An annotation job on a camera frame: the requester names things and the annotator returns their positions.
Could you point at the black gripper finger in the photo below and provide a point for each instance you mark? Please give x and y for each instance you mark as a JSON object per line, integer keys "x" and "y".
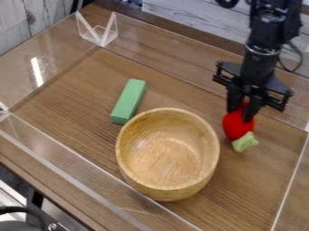
{"x": 235, "y": 98}
{"x": 257, "y": 102}

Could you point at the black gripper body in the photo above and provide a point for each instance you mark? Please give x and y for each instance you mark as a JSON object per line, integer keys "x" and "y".
{"x": 255, "y": 76}

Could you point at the red plush strawberry toy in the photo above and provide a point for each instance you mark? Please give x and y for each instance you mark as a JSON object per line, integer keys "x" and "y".
{"x": 237, "y": 130}

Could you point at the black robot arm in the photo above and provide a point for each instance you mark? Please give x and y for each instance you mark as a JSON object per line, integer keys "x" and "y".
{"x": 275, "y": 24}

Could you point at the wooden bowl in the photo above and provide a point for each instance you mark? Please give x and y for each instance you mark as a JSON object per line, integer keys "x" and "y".
{"x": 168, "y": 152}

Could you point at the green rectangular block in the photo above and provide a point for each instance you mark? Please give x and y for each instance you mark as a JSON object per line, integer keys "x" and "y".
{"x": 129, "y": 101}

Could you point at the clear acrylic corner bracket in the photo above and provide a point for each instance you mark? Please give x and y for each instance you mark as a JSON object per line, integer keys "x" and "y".
{"x": 98, "y": 34}

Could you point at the clear acrylic front wall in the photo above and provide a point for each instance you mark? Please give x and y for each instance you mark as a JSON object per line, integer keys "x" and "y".
{"x": 89, "y": 192}

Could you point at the black metal table leg bracket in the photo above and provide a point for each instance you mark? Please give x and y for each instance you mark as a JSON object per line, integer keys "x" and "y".
{"x": 38, "y": 218}

